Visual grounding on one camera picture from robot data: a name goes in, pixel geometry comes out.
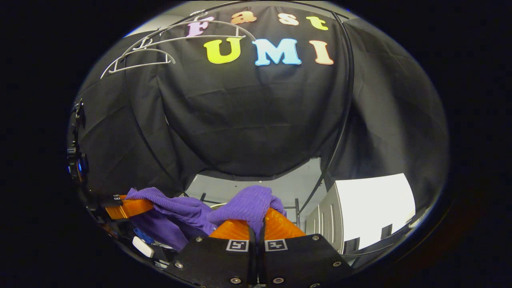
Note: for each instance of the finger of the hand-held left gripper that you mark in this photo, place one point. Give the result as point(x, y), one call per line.
point(132, 208)

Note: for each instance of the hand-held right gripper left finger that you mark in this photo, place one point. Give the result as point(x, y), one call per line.
point(216, 262)

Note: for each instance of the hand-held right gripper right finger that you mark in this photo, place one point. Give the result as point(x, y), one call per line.
point(300, 262)

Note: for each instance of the purple knit jacket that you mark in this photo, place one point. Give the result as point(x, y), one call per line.
point(180, 208)

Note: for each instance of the white hanger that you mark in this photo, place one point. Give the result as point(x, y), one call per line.
point(140, 67)
point(196, 38)

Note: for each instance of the black clothes rack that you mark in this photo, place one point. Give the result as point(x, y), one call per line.
point(347, 100)

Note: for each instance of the white box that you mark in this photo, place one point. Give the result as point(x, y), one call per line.
point(372, 204)

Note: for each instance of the black backdrop cloth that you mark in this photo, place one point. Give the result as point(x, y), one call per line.
point(248, 120)

